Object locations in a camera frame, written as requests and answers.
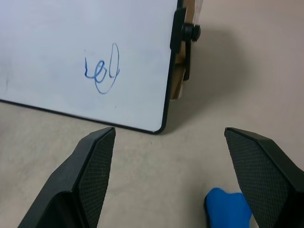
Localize black whiteboard stand bracket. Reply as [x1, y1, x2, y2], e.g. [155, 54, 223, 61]
[170, 7, 201, 81]

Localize white whiteboard with black frame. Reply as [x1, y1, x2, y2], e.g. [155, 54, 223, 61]
[0, 0, 185, 135]

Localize blue whiteboard eraser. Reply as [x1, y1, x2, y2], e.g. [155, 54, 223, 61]
[203, 187, 260, 228]

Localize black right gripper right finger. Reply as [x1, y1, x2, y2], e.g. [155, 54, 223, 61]
[224, 127, 304, 228]

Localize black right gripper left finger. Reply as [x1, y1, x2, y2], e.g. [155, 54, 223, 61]
[18, 126, 116, 228]

